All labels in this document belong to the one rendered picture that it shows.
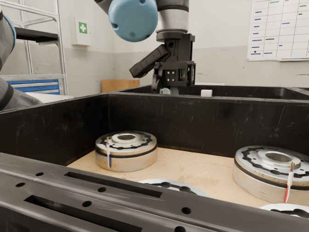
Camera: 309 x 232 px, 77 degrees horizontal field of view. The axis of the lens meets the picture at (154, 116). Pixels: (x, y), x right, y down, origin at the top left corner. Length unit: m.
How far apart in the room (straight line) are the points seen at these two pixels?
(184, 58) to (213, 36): 2.94
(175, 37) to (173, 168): 0.27
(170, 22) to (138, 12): 0.15
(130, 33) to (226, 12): 3.11
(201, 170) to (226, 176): 0.04
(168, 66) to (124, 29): 0.16
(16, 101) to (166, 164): 0.35
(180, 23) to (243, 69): 2.83
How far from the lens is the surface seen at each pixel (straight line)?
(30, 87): 2.26
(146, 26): 0.33
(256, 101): 0.34
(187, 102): 0.35
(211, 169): 0.32
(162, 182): 0.21
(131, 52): 4.05
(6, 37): 0.59
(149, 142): 0.33
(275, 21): 3.29
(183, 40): 0.46
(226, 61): 3.30
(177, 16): 0.46
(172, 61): 0.47
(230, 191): 0.28
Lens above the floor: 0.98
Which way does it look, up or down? 13 degrees down
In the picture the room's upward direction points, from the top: straight up
